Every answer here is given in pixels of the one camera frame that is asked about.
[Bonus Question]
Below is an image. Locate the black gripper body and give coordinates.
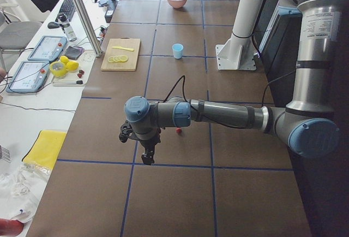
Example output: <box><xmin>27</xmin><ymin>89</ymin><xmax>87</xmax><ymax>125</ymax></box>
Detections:
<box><xmin>140</xmin><ymin>130</ymin><xmax>161</xmax><ymax>153</ymax></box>

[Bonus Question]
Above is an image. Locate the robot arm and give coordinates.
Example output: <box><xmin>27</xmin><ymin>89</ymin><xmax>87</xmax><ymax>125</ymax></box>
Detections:
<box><xmin>119</xmin><ymin>0</ymin><xmax>348</xmax><ymax>165</ymax></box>

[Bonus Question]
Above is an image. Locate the light blue cup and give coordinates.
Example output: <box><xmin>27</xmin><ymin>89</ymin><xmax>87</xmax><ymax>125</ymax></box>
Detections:
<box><xmin>172</xmin><ymin>43</ymin><xmax>184</xmax><ymax>59</ymax></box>

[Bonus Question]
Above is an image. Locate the lemon slice top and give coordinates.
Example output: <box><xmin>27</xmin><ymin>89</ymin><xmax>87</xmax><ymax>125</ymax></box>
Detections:
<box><xmin>119</xmin><ymin>55</ymin><xmax>128</xmax><ymax>62</ymax></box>

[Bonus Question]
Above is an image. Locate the wooden cutting board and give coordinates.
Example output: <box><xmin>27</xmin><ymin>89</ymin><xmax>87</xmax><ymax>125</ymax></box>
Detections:
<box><xmin>100</xmin><ymin>38</ymin><xmax>141</xmax><ymax>72</ymax></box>

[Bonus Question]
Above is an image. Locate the yellow plastic knife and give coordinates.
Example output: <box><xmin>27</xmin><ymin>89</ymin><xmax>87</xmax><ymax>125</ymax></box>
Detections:
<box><xmin>112</xmin><ymin>46</ymin><xmax>135</xmax><ymax>52</ymax></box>

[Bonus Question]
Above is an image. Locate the yellow cloth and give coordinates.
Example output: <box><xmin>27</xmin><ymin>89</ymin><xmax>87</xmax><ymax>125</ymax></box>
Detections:
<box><xmin>22</xmin><ymin>130</ymin><xmax>67</xmax><ymax>170</ymax></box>

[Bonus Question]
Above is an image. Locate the white tray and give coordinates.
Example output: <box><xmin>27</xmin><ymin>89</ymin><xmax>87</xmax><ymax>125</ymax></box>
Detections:
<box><xmin>51</xmin><ymin>69</ymin><xmax>89</xmax><ymax>87</ymax></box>

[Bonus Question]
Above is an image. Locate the white bear coaster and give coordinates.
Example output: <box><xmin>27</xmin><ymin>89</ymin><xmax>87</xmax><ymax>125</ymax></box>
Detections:
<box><xmin>79</xmin><ymin>50</ymin><xmax>96</xmax><ymax>63</ymax></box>

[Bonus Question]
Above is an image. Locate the whole yellow lemon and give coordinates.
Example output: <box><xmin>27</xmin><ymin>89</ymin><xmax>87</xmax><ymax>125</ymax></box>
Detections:
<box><xmin>59</xmin><ymin>56</ymin><xmax>79</xmax><ymax>71</ymax></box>

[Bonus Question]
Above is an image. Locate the yellow tape roll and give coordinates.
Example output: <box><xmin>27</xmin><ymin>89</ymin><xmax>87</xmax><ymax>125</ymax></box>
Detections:
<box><xmin>49</xmin><ymin>61</ymin><xmax>68</xmax><ymax>78</ymax></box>

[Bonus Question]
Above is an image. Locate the white plastic bag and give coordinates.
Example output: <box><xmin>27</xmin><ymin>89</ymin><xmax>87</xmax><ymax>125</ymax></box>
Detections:
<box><xmin>1</xmin><ymin>164</ymin><xmax>51</xmax><ymax>223</ymax></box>

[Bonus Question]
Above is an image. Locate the lower blue teach pendant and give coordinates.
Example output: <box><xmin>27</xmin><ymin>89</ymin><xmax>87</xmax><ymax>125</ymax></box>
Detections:
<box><xmin>6</xmin><ymin>61</ymin><xmax>50</xmax><ymax>93</ymax></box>

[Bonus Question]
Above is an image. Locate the blue teach pendant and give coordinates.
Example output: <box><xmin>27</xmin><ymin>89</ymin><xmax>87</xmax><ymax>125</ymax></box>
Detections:
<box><xmin>6</xmin><ymin>61</ymin><xmax>50</xmax><ymax>93</ymax></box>
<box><xmin>28</xmin><ymin>35</ymin><xmax>68</xmax><ymax>62</ymax></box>

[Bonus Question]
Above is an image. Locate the upper blue teach pendant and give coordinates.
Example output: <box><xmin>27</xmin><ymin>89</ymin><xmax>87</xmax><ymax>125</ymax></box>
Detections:
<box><xmin>28</xmin><ymin>35</ymin><xmax>68</xmax><ymax>62</ymax></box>

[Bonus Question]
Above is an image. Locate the clear water bottle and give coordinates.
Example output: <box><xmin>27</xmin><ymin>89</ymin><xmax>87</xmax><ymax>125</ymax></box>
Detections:
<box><xmin>58</xmin><ymin>13</ymin><xmax>77</xmax><ymax>42</ymax></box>

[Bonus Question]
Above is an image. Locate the black computer mouse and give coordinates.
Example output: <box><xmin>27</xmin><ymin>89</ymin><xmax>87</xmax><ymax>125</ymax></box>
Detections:
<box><xmin>47</xmin><ymin>21</ymin><xmax>60</xmax><ymax>29</ymax></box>

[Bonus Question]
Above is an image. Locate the black keyboard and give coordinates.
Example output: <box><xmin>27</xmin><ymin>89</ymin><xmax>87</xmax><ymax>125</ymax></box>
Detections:
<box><xmin>55</xmin><ymin>0</ymin><xmax>76</xmax><ymax>22</ymax></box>

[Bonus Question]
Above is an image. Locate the grey office chair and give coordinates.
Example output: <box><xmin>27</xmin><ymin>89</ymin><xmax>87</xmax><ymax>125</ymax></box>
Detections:
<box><xmin>1</xmin><ymin>3</ymin><xmax>42</xmax><ymax>69</ymax></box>

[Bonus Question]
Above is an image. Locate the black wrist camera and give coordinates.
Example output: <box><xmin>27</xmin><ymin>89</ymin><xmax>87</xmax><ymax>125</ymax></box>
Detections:
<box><xmin>119</xmin><ymin>120</ymin><xmax>138</xmax><ymax>143</ymax></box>

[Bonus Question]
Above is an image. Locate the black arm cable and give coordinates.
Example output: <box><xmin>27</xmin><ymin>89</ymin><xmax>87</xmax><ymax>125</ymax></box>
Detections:
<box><xmin>163</xmin><ymin>75</ymin><xmax>257</xmax><ymax>129</ymax></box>

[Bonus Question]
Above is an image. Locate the aluminium frame post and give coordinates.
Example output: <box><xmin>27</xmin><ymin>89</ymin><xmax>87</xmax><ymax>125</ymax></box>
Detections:
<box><xmin>73</xmin><ymin>0</ymin><xmax>103</xmax><ymax>57</ymax></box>

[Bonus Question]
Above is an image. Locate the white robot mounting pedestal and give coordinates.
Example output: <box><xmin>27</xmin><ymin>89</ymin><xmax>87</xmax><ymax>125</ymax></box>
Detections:
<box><xmin>215</xmin><ymin>0</ymin><xmax>263</xmax><ymax>70</ymax></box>

